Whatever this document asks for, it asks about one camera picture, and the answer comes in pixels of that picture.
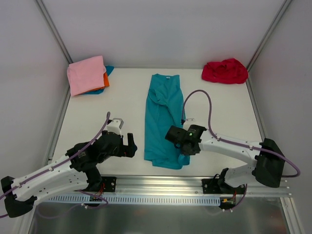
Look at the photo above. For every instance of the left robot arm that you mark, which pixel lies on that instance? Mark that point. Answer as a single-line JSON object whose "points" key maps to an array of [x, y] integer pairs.
{"points": [[22, 194]]}

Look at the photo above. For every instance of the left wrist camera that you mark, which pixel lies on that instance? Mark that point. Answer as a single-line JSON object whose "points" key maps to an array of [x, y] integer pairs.
{"points": [[115, 126]]}

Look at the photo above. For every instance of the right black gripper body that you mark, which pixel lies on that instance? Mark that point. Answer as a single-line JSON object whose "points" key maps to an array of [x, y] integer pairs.
{"points": [[172, 135]]}

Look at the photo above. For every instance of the folded orange t shirt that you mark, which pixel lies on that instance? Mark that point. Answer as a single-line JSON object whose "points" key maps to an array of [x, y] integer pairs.
{"points": [[96, 84]]}

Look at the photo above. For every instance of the teal t shirt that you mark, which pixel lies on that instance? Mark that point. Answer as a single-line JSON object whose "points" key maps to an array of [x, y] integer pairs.
{"points": [[109, 70], [163, 109]]}

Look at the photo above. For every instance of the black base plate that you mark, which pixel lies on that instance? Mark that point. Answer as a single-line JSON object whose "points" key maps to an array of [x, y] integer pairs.
{"points": [[212, 186], [108, 184]]}

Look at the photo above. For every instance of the aluminium frame post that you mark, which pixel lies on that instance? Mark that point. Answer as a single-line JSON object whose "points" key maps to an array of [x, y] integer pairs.
{"points": [[269, 32], [52, 27]]}

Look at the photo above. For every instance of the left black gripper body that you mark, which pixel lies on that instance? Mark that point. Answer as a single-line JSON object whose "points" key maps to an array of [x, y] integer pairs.
{"points": [[124, 146]]}

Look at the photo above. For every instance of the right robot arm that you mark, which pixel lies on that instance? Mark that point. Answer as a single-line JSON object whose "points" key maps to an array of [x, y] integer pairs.
{"points": [[261, 163]]}

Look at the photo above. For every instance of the folded teal t shirt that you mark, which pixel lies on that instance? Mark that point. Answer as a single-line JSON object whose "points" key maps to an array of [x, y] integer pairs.
{"points": [[109, 70]]}

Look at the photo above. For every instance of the crumpled red t shirt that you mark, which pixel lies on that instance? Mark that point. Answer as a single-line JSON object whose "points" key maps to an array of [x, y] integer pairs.
{"points": [[228, 71]]}

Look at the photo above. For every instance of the left aluminium frame post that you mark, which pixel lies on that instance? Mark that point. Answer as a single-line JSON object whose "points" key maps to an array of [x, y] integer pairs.
{"points": [[52, 27]]}

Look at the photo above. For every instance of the white slotted cable duct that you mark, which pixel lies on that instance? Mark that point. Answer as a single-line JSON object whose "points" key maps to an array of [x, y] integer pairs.
{"points": [[139, 199]]}

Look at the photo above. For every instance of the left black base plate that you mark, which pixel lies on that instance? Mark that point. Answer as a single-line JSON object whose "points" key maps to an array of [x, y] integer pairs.
{"points": [[108, 184]]}

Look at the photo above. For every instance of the aluminium mounting rail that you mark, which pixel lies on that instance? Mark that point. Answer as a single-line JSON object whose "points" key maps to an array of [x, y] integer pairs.
{"points": [[186, 185]]}

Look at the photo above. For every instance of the folded pink t shirt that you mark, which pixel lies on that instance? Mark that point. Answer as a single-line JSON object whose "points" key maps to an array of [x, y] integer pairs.
{"points": [[86, 75]]}

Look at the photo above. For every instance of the right aluminium frame post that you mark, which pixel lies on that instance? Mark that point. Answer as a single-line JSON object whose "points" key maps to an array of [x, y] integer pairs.
{"points": [[269, 32]]}

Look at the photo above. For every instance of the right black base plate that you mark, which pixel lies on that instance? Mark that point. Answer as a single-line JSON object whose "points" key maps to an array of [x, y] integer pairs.
{"points": [[212, 186]]}

